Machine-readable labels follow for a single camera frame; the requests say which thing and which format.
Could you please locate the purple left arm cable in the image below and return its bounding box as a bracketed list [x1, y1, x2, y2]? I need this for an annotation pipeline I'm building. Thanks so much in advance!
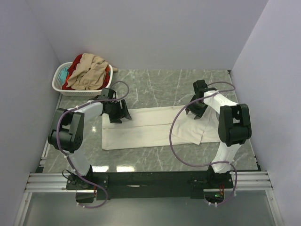
[56, 81, 130, 210]

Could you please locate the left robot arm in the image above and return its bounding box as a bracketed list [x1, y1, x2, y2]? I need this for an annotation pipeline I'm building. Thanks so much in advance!
[48, 88, 132, 189]

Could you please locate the red t-shirt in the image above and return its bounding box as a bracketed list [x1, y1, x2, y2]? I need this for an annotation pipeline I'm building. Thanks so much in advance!
[61, 54, 111, 91]

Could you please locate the aluminium frame rail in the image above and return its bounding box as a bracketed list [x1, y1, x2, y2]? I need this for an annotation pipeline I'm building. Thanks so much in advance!
[24, 171, 273, 193]

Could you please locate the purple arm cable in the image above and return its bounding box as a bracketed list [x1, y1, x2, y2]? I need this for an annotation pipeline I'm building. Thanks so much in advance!
[169, 81, 238, 208]
[56, 81, 130, 210]

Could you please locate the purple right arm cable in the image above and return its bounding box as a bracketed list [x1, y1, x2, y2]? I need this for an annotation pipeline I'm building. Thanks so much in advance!
[169, 81, 238, 208]

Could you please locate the beige t-shirt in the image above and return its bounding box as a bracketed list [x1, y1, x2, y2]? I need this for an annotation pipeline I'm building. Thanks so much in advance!
[66, 53, 111, 91]

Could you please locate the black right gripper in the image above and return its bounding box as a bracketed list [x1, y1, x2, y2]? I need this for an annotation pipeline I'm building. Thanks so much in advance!
[185, 95, 208, 120]

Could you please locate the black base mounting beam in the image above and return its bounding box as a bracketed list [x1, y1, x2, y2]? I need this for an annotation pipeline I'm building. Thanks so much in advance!
[66, 170, 233, 200]

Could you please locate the teal garment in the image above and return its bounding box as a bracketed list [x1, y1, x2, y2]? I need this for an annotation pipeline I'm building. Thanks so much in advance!
[59, 68, 69, 83]

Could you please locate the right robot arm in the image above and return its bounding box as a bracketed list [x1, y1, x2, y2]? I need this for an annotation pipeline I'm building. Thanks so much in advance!
[185, 80, 252, 188]

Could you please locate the white plastic laundry basket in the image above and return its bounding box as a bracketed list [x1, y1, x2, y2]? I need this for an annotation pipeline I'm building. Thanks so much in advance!
[52, 57, 114, 97]

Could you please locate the cream white t-shirt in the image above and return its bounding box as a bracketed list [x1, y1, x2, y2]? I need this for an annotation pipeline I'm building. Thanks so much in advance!
[102, 106, 220, 151]

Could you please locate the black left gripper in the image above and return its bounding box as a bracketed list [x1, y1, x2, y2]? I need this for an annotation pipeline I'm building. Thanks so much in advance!
[106, 100, 131, 124]

